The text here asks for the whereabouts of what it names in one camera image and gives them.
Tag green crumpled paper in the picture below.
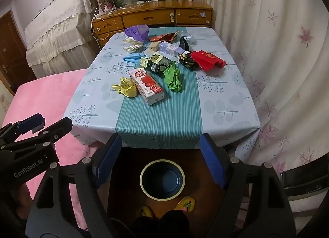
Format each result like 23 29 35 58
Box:
163 61 183 93

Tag yellow slipper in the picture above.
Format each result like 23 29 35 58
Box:
139 205 156 219
177 196 196 213

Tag person's dark trousers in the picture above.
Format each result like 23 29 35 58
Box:
134 210 192 238

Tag red white milk carton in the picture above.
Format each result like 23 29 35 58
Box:
129 68 164 106

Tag black box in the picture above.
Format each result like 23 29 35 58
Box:
179 37 191 52

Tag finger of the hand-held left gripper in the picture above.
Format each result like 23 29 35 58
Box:
0 117 73 157
0 114 46 146

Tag crumpled blue paper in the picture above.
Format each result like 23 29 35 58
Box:
123 53 148 64

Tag dark green carton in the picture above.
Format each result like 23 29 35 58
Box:
147 53 176 74

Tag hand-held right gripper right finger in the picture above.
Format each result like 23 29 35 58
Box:
199 133 296 238

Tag yellow crumpled paper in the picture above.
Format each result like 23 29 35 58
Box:
112 77 138 98

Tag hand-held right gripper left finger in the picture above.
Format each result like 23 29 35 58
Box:
26 133 122 238

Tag cream lace cloth cover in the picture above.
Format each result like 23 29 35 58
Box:
24 0 99 79

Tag black gold snack wrapper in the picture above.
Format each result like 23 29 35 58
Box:
178 52 199 69

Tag tree print tablecloth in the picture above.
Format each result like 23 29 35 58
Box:
63 26 261 151

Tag purple plastic bag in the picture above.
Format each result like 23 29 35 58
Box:
124 24 149 42

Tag red pouch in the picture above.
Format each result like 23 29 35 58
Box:
191 50 227 71

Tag blue bin with cream rim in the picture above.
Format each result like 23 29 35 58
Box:
139 159 186 200

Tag clear plastic packaging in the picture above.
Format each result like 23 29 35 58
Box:
177 30 197 45

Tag red orange snack packet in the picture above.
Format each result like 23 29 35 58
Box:
149 32 179 42

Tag pink blanket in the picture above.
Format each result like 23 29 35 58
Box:
0 68 103 231

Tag lavender white box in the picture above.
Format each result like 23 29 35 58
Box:
159 41 184 56

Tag brown wooden door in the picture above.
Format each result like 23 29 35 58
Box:
0 10 38 97

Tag white power strip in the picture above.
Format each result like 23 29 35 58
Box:
96 7 117 19

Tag wooden dresser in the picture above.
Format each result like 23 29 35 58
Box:
91 0 214 48

